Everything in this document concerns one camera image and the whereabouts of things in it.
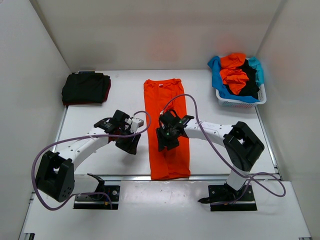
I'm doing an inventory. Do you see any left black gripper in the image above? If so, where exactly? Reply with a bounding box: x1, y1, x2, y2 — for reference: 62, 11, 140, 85
115, 126, 141, 155

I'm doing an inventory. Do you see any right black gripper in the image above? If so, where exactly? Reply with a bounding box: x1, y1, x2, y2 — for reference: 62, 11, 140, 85
158, 125, 181, 151

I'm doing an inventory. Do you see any orange t shirt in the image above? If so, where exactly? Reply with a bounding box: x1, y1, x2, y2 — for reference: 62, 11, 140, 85
143, 78, 191, 181
220, 53, 249, 95

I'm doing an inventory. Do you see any dark red t shirt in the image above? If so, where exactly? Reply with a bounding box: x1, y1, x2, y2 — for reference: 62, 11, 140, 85
62, 74, 112, 106

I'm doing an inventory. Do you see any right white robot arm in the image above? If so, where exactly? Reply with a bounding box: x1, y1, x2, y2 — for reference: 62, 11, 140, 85
155, 110, 265, 203

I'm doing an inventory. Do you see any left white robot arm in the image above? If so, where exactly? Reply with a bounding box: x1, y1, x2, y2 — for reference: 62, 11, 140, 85
35, 110, 144, 203

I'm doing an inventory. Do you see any blue t shirt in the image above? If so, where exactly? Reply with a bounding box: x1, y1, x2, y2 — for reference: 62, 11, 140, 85
207, 53, 267, 108

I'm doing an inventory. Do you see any black label sticker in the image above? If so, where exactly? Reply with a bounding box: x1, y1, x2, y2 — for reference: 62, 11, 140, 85
78, 71, 96, 74

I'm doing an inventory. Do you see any white plastic laundry basket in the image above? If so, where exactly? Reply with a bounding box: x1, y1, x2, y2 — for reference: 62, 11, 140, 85
212, 56, 267, 108

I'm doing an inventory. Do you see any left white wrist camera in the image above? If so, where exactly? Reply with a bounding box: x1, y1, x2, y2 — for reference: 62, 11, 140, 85
129, 117, 144, 133

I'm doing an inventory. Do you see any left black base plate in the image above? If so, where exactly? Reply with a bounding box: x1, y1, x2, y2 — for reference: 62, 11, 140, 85
73, 181, 121, 210

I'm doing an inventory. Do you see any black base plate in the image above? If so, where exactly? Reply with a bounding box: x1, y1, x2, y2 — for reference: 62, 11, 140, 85
73, 181, 121, 210
198, 183, 258, 212

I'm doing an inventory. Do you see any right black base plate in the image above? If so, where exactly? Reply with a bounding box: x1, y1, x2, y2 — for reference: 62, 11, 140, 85
198, 183, 258, 212

